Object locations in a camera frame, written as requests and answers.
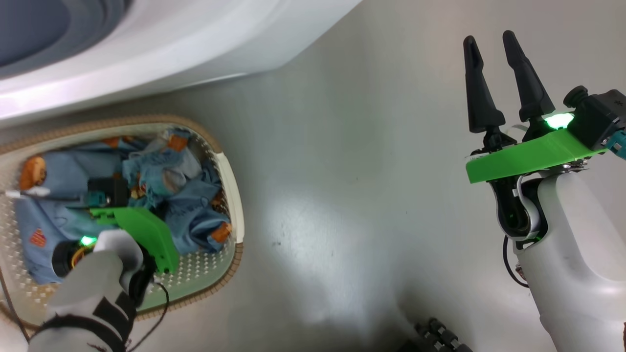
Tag white front-load washing machine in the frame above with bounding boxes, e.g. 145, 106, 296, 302
0, 0, 362, 129

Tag thin black right gripper cable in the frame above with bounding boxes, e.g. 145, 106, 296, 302
502, 235, 530, 289

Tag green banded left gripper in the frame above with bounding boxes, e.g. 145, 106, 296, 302
90, 207, 179, 308

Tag blue bear print shirt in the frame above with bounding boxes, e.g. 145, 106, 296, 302
14, 136, 147, 285

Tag teal plug camera cable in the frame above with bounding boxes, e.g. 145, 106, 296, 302
605, 130, 626, 160
0, 188, 109, 206

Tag thin black left gripper cable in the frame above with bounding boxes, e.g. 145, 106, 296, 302
125, 281, 170, 352

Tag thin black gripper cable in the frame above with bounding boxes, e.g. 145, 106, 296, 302
125, 281, 170, 352
502, 235, 530, 289

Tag cream perforated laundry basket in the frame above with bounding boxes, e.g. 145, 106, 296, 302
0, 115, 245, 329

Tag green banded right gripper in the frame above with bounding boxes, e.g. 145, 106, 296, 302
463, 30, 607, 243

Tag teal plug left camera cable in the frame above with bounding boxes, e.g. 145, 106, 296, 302
0, 188, 109, 206

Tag teal plug right camera cable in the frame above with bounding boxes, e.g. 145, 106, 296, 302
605, 130, 626, 160

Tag grey rubber door gasket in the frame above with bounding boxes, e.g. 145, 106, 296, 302
0, 0, 134, 82

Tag blue bear print pants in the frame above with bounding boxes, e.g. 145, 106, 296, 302
122, 128, 233, 255

